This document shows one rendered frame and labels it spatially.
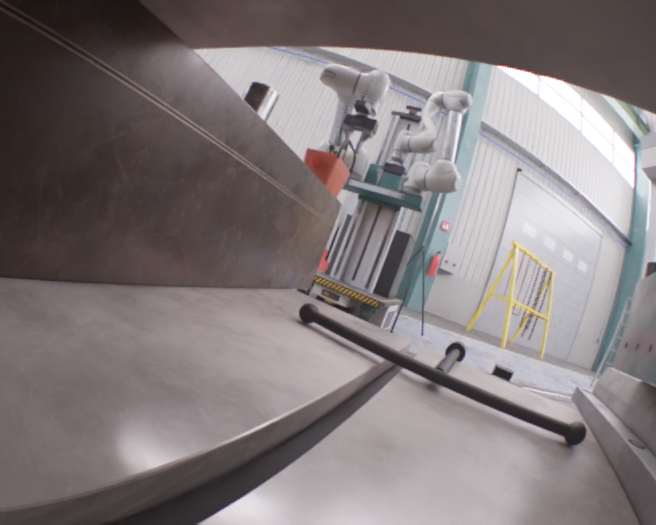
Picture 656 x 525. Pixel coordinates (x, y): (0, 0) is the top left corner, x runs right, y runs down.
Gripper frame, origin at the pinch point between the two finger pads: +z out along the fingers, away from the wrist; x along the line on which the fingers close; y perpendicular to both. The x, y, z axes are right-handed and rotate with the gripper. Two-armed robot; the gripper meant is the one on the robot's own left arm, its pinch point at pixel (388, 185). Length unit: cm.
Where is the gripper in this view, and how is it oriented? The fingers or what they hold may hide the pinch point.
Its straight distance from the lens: 180.7
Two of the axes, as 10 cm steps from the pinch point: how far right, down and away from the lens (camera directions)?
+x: 8.6, 3.4, -3.8
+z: -3.6, 9.3, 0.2
